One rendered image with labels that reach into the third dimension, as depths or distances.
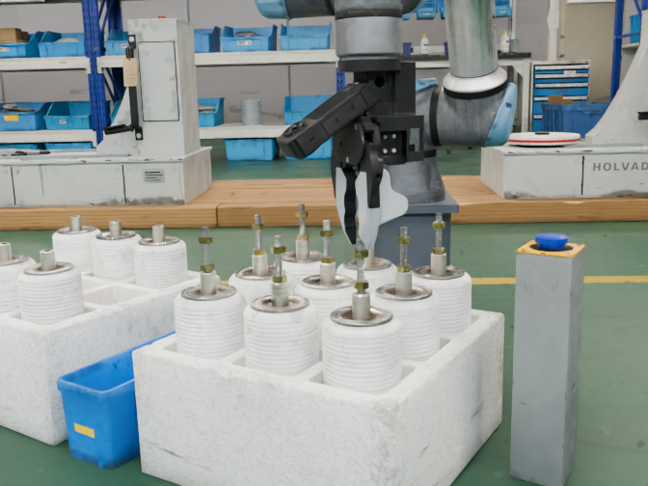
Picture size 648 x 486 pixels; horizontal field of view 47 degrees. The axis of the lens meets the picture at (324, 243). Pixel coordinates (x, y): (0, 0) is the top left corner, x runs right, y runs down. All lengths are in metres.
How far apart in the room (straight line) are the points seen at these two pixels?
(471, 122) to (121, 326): 0.71
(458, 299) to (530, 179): 1.93
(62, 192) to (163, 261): 1.81
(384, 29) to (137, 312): 0.67
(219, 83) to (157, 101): 6.36
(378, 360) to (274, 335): 0.14
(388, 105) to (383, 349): 0.28
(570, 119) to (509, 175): 2.46
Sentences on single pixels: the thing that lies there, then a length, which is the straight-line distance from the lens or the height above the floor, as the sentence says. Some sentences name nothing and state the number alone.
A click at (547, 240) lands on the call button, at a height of 0.33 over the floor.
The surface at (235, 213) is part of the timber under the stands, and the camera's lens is 2.88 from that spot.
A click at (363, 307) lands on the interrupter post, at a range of 0.87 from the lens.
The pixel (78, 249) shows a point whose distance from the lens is 1.53.
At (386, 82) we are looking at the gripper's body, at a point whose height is 0.53.
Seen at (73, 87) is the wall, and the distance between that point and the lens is 9.88.
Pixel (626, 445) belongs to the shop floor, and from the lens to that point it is 1.20.
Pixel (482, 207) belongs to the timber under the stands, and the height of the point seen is 0.06.
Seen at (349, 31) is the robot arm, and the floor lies 0.58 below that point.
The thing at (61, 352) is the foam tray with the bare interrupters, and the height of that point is 0.14.
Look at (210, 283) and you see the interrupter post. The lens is 1.01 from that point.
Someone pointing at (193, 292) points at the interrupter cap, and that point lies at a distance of 1.02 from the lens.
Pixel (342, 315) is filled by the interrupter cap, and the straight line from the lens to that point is 0.89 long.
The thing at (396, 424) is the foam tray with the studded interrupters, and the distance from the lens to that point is 0.84.
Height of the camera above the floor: 0.52
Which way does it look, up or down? 12 degrees down
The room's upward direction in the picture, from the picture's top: 1 degrees counter-clockwise
